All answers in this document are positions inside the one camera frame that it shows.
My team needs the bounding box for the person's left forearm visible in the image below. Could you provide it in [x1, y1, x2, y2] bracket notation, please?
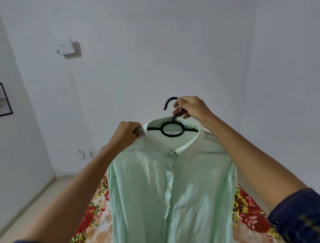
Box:
[19, 145, 125, 243]

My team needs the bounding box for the black framed picture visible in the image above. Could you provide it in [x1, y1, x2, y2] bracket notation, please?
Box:
[0, 82, 14, 117]

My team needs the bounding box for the person's left hand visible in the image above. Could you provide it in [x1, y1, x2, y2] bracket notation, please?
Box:
[106, 121, 145, 154]

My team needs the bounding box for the black plastic clothes hanger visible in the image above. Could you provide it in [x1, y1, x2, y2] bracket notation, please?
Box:
[147, 97, 200, 138]

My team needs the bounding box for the mint green button shirt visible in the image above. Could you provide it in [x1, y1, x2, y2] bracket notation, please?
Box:
[107, 116, 238, 243]

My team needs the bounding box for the person's right forearm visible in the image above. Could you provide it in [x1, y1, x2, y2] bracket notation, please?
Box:
[200, 115, 308, 217]

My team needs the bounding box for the person's right hand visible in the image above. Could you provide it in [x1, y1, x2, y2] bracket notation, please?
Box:
[172, 96, 217, 129]

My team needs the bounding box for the thin wall cable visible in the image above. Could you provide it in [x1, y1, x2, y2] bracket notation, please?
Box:
[65, 54, 88, 151]

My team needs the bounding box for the floral bed sheet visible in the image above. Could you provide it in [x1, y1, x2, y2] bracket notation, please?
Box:
[70, 175, 286, 243]

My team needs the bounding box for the white wall-mounted box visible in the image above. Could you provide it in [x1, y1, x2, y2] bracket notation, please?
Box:
[56, 37, 76, 56]

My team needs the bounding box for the dark blue denim sleeve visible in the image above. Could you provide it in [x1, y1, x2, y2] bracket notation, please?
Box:
[267, 187, 320, 243]

